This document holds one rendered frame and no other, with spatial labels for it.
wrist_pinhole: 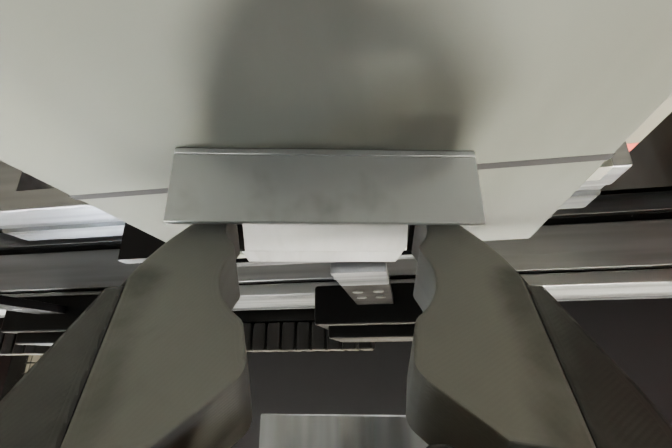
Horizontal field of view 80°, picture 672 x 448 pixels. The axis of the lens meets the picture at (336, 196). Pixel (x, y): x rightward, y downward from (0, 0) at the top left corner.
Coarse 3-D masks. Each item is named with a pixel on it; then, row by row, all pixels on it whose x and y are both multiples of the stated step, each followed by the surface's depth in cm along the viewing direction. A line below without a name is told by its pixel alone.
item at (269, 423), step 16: (272, 416) 20; (288, 416) 20; (304, 416) 20; (320, 416) 20; (336, 416) 20; (352, 416) 20; (368, 416) 20; (384, 416) 20; (400, 416) 20; (272, 432) 20; (288, 432) 20; (304, 432) 20; (320, 432) 20; (336, 432) 20; (352, 432) 20; (368, 432) 20; (384, 432) 19; (400, 432) 19
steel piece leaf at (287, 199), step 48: (192, 192) 11; (240, 192) 11; (288, 192) 11; (336, 192) 11; (384, 192) 11; (432, 192) 11; (480, 192) 11; (288, 240) 19; (336, 240) 19; (384, 240) 19
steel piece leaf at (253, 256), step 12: (252, 252) 21; (264, 252) 21; (276, 252) 21; (288, 252) 21; (300, 252) 21; (312, 252) 21; (324, 252) 21; (336, 252) 21; (348, 252) 21; (360, 252) 21; (372, 252) 22; (384, 252) 22; (396, 252) 22
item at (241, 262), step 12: (132, 228) 24; (132, 240) 24; (144, 240) 24; (156, 240) 24; (120, 252) 24; (132, 252) 24; (144, 252) 24; (408, 252) 23; (240, 264) 25; (252, 264) 25; (264, 264) 25; (276, 264) 25; (288, 264) 25
